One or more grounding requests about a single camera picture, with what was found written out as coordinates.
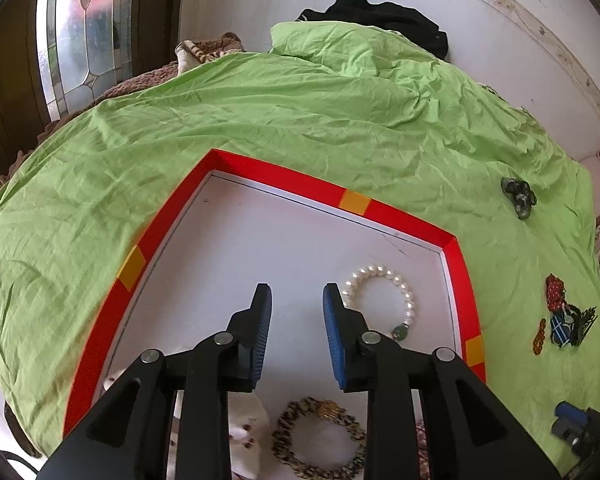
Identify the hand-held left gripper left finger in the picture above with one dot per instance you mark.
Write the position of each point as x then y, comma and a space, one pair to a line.
262, 332

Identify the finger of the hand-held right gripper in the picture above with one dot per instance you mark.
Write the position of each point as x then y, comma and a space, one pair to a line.
564, 431
569, 411

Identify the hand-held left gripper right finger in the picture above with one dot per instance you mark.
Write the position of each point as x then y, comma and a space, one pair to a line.
332, 342

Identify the black comb hair clip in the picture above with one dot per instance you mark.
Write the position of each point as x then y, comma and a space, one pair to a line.
587, 319

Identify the red dotted scrunchie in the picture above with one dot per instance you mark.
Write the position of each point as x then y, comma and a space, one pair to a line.
555, 290

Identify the red cardboard tray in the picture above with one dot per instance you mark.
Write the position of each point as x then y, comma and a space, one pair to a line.
280, 175

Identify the green bed sheet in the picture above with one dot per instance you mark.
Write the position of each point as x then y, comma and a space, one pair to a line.
330, 125

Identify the dark green scrunchie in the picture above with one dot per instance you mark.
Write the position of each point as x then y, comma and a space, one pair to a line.
519, 196

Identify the brown knit blanket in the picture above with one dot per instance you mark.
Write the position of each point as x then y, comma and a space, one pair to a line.
130, 85

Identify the tiger print plush cloth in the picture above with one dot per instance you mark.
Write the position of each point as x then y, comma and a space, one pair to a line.
202, 50

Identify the black clothing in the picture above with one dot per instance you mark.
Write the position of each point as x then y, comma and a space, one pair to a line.
380, 15

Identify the stained glass window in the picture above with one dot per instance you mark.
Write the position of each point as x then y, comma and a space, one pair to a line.
80, 35

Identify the brown wooden window frame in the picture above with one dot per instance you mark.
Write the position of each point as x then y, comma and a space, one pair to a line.
155, 10

